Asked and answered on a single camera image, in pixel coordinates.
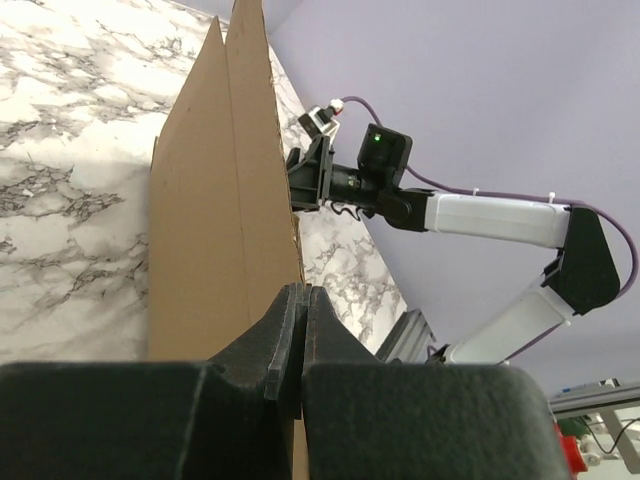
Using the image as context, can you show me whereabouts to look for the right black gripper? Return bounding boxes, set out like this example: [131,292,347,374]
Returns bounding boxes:
[285,135,380,212]

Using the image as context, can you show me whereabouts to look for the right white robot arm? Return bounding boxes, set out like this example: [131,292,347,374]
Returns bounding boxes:
[286,124,626,364]

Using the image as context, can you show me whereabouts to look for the aluminium front extrusion rail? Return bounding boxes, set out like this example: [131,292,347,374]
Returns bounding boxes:
[375,309,436,364]

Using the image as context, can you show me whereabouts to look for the brown cardboard box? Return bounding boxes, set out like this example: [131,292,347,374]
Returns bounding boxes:
[147,1,306,479]

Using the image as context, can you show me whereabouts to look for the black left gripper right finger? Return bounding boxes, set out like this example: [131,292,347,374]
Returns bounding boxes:
[302,287,570,480]

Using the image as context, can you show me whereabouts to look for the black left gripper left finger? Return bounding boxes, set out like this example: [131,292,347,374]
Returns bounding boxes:
[1,284,303,479]

